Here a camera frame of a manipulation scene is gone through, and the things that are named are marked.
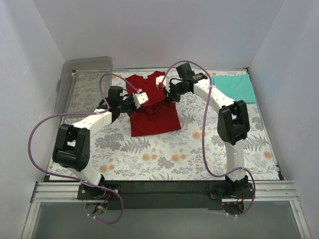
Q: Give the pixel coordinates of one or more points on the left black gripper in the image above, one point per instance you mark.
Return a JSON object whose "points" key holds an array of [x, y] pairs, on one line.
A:
{"points": [[130, 106]]}

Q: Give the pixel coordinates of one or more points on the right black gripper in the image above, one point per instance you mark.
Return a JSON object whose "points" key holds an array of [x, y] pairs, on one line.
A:
{"points": [[172, 92]]}

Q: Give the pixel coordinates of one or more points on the red t shirt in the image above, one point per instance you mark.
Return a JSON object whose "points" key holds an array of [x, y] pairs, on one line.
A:
{"points": [[156, 116]]}

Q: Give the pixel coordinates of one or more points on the clear plastic bin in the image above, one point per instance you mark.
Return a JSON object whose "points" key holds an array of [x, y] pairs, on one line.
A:
{"points": [[78, 87]]}

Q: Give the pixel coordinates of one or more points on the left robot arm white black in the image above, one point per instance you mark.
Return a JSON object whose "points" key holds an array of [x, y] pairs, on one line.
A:
{"points": [[73, 141]]}

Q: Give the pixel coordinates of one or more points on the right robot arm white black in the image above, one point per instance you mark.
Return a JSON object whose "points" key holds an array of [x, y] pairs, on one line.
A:
{"points": [[233, 121]]}

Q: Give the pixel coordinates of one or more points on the floral table mat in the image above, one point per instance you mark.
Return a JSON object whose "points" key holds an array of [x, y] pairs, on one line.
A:
{"points": [[177, 155]]}

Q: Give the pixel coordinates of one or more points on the folded teal t shirt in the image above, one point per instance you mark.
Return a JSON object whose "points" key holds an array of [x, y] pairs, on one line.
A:
{"points": [[236, 87]]}

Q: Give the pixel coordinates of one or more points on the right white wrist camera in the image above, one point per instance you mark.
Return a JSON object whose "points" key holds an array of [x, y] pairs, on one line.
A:
{"points": [[162, 82]]}

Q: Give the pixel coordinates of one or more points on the aluminium frame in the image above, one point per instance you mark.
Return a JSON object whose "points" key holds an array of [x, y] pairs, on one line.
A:
{"points": [[264, 190]]}

